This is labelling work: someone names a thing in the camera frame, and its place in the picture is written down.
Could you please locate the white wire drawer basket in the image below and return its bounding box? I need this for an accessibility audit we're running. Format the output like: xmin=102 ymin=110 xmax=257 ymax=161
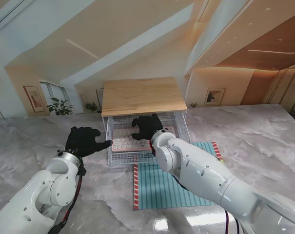
xmin=107 ymin=116 xmax=190 ymax=168

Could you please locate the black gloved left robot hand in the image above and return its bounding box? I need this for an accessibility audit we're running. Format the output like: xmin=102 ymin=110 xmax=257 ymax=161
xmin=65 ymin=126 xmax=114 ymax=158

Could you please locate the teal striped mouse pad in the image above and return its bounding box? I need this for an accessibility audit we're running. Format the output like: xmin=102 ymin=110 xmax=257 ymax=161
xmin=133 ymin=142 xmax=223 ymax=210

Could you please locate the arm wrist cable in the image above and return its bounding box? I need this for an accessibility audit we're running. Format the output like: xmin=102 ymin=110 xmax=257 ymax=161
xmin=49 ymin=158 xmax=87 ymax=234
xmin=171 ymin=175 xmax=241 ymax=234

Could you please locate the right arm wrist cable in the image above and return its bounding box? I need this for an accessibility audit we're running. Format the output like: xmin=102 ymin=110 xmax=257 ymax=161
xmin=171 ymin=175 xmax=241 ymax=234

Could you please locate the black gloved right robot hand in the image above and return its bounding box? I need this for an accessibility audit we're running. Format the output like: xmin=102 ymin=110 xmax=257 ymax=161
xmin=131 ymin=114 xmax=164 ymax=141

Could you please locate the wooden top wire organizer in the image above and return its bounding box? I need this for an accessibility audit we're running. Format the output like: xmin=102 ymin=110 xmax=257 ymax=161
xmin=101 ymin=77 xmax=189 ymax=152

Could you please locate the pink and white keyboard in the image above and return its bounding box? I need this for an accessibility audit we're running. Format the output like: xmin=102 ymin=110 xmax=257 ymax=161
xmin=112 ymin=125 xmax=175 ymax=153

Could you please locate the left arm wrist cable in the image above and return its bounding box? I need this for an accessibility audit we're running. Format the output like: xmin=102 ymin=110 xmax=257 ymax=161
xmin=49 ymin=158 xmax=87 ymax=234

